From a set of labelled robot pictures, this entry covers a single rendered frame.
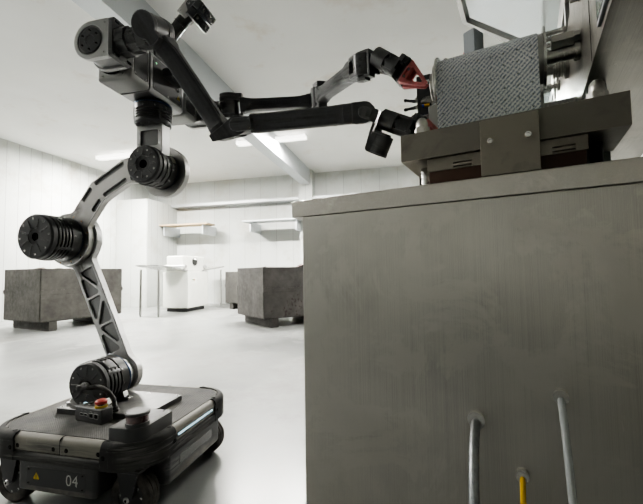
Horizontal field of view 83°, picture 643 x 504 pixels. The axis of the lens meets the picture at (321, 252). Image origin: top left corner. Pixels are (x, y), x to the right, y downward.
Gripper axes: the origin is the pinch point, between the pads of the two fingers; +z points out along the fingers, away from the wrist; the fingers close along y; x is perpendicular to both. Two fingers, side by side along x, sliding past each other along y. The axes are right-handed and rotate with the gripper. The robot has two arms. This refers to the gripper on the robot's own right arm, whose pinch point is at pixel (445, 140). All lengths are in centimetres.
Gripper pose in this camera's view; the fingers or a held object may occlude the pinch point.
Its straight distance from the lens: 105.8
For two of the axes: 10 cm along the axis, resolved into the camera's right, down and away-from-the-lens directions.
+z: 7.6, 4.6, -4.5
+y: -5.0, -0.4, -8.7
